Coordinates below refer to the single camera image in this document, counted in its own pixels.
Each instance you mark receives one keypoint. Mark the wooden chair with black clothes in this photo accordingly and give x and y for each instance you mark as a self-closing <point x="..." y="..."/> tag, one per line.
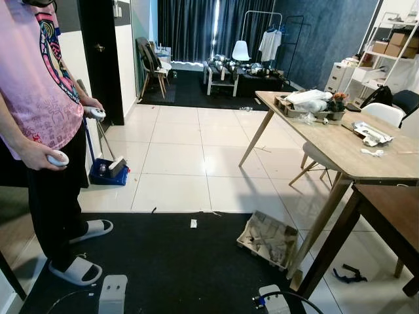
<point x="149" y="62"/>

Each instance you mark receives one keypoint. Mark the small brown cardboard box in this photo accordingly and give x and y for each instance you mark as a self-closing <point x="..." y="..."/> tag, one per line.
<point x="379" y="47"/>

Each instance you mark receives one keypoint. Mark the small white paper scrap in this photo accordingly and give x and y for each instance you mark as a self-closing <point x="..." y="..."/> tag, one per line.
<point x="194" y="224"/>

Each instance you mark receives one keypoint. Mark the white clothes rack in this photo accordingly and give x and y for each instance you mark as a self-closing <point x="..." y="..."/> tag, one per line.
<point x="249" y="19"/>

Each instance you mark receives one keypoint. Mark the brown cardboard tray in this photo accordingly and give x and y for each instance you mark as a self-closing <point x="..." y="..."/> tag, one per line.
<point x="288" y="106"/>

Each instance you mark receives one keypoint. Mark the light wood dining table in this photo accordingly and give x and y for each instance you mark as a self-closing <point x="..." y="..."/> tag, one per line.
<point x="340" y="147"/>

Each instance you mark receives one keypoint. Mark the black door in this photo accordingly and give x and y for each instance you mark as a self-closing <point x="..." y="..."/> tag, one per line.
<point x="101" y="59"/>

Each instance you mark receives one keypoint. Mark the small white crumpled wrapper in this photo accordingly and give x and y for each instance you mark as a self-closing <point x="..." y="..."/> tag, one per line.
<point x="373" y="153"/>

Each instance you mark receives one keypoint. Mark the black headset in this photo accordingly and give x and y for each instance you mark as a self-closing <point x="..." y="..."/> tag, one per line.
<point x="36" y="2"/>

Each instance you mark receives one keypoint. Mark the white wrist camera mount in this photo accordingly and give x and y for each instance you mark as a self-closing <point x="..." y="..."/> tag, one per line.
<point x="112" y="296"/>
<point x="273" y="301"/>

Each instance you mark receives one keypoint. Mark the white slipper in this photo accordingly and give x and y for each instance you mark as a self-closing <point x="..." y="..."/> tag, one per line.
<point x="75" y="270"/>
<point x="93" y="229"/>

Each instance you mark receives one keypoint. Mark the black bag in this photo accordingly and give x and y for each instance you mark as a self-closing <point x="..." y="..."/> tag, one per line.
<point x="378" y="97"/>

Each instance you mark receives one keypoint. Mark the white plastic shell chair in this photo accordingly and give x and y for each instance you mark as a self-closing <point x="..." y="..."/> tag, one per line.
<point x="241" y="50"/>

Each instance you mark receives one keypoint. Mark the blue dustpan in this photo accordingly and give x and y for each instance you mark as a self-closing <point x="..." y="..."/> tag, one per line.
<point x="108" y="174"/>

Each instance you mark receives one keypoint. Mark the white hanging shirt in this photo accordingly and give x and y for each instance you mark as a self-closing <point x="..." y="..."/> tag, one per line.
<point x="270" y="45"/>

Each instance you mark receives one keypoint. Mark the dark brown wooden table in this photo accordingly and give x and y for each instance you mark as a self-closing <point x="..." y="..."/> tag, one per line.
<point x="393" y="206"/>

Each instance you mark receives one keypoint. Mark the low bench with clutter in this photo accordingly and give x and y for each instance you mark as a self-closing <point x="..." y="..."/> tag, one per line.
<point x="229" y="70"/>

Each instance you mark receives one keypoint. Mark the white plastic bag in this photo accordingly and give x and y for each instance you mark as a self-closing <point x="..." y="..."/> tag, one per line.
<point x="308" y="99"/>

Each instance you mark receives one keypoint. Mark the grey pulp cardboard tray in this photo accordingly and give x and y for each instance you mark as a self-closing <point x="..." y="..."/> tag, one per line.
<point x="268" y="240"/>

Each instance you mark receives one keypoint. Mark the blue black clamp tool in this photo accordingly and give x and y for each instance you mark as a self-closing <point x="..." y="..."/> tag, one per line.
<point x="350" y="274"/>

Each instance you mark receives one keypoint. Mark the black room rug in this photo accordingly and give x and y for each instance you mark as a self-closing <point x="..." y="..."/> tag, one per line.
<point x="190" y="93"/>

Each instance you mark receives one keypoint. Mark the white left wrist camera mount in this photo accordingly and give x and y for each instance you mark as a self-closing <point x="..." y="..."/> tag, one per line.
<point x="112" y="296"/>

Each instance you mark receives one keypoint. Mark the small potted flower plant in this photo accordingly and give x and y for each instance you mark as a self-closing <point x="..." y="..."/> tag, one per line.
<point x="337" y="104"/>

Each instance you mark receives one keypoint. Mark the person's left hand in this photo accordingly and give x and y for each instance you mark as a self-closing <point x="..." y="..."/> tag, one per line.
<point x="90" y="104"/>

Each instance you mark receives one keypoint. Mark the white chair wooden legs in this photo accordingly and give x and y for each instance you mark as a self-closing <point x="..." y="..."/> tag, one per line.
<point x="385" y="113"/>

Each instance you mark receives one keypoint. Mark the white drawer cabinet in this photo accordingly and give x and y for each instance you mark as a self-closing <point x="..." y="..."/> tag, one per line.
<point x="340" y="77"/>

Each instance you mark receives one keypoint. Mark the white handheld controller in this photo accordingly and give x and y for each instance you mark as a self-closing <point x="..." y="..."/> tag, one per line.
<point x="59" y="158"/>
<point x="99" y="114"/>

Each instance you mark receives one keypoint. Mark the person's right forearm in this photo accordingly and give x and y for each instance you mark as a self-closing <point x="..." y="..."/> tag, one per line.
<point x="8" y="121"/>

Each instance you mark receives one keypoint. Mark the person's right hand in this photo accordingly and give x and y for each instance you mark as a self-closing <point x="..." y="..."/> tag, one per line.
<point x="33" y="154"/>

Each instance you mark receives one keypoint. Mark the large brown cardboard box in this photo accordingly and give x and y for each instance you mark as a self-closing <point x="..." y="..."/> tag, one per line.
<point x="401" y="43"/>

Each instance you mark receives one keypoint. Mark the silver white packaging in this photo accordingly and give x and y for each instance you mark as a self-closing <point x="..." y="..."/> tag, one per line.
<point x="370" y="133"/>

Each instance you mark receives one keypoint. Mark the person in pink shirt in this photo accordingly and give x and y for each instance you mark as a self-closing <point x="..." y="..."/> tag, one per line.
<point x="29" y="72"/>

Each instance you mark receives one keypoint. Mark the white shelf rack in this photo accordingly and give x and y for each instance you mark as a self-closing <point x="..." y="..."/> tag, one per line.
<point x="386" y="60"/>

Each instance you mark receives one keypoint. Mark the dark curtains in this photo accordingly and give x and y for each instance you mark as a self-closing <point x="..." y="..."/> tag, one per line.
<point x="186" y="29"/>

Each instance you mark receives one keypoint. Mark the brown furniture with black leg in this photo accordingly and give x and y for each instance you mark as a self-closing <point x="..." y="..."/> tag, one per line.
<point x="13" y="229"/>

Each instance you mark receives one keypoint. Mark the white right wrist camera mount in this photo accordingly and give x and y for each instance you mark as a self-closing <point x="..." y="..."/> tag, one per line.
<point x="273" y="301"/>

